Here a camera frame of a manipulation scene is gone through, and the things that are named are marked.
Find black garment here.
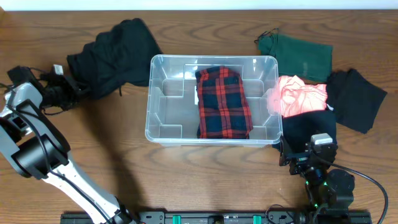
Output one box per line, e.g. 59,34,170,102
67,18,162,100

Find red navy plaid shirt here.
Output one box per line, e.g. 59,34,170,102
195,66,254,139

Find clear plastic storage bin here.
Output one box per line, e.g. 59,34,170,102
145,54,283,147

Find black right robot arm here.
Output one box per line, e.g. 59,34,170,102
279,133,354,210

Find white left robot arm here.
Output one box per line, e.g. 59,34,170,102
1,65,140,223

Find dark navy folded garment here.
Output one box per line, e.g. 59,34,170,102
282,110,337,152

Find black folded cloth far right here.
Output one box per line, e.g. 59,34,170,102
326,69,387,134

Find pink crumpled garment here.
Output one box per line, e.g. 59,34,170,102
266,76,328,118

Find dark green folded garment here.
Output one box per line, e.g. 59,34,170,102
254,28,333,83

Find black mounting rail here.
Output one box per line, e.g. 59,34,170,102
60,210,373,224

